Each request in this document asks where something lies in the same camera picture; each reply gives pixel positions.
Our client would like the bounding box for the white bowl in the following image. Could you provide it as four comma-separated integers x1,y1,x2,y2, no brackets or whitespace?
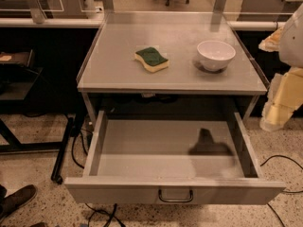
197,41,236,72

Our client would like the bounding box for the black floor cable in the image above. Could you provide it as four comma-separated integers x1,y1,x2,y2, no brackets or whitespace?
70,128,127,227
259,154,303,227

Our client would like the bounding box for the grey metal cabinet table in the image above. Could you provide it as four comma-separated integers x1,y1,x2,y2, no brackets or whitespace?
78,11,267,127

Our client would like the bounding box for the black drawer handle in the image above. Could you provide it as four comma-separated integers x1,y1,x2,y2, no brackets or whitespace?
158,189,193,203

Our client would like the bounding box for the grey open top drawer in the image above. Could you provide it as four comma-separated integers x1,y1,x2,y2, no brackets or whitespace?
64,113,286,204

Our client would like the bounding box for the black floor cable right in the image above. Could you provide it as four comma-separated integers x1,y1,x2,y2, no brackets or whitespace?
259,154,303,227

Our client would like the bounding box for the black side table frame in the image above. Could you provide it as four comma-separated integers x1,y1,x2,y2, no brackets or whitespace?
0,49,75,185

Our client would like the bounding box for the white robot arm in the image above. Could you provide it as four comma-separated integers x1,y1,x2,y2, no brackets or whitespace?
258,5,303,131

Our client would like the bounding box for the white horizontal rail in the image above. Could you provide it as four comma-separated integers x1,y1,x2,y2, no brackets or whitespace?
0,18,103,28

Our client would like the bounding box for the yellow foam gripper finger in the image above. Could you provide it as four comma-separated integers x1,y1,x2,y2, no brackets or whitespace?
258,27,283,52
259,67,303,131

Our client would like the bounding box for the green and yellow sponge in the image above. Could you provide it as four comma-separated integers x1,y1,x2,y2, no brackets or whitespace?
134,47,169,73

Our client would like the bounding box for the black floor cable left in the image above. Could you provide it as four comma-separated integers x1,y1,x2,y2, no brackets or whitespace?
70,128,127,227

